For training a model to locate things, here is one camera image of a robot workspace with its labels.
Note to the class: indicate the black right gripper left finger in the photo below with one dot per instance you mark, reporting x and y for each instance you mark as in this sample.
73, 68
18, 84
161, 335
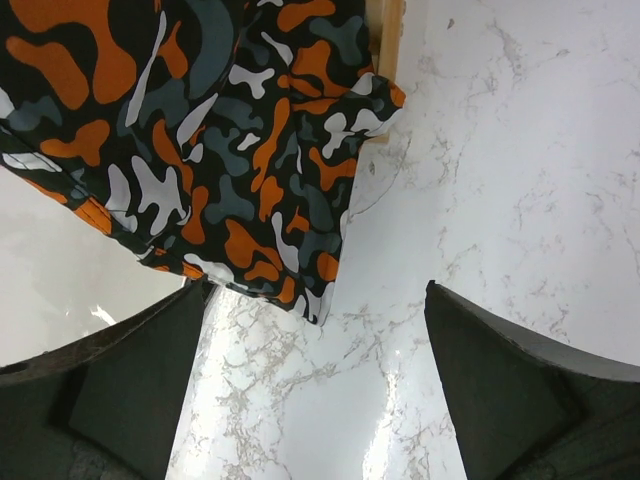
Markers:
106, 406

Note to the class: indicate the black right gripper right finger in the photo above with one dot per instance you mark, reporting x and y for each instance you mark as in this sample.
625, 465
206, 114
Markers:
525, 406

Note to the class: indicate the orange camouflage shorts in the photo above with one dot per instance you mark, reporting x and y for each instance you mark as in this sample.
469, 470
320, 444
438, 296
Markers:
215, 140

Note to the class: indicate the wooden clothes rack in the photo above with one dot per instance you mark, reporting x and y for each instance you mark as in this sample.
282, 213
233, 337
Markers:
385, 23

